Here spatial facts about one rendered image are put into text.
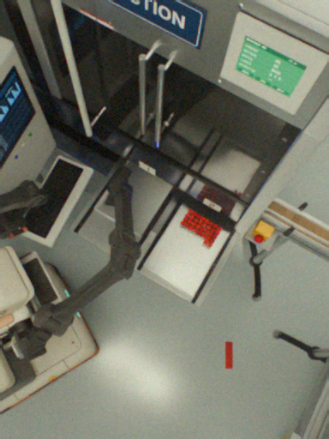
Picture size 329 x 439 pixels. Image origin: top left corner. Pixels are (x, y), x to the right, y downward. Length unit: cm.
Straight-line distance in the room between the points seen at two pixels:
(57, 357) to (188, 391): 83
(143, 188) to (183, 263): 42
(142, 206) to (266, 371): 140
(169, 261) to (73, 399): 122
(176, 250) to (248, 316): 105
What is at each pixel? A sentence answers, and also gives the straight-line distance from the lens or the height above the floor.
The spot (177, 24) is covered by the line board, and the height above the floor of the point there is 195.
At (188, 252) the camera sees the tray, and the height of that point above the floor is 88.
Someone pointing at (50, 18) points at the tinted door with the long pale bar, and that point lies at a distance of 151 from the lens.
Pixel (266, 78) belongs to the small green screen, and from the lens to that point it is 109.
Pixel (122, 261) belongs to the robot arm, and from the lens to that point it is 133.
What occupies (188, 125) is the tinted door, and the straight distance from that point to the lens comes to 146.
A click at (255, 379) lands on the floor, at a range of 286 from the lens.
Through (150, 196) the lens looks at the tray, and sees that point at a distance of 202.
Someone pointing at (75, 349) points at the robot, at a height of 28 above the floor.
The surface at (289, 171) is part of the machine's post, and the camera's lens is 138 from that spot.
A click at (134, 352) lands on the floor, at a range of 277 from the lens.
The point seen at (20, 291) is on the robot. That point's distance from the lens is 151.
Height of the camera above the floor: 277
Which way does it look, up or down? 72 degrees down
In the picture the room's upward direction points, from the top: 8 degrees clockwise
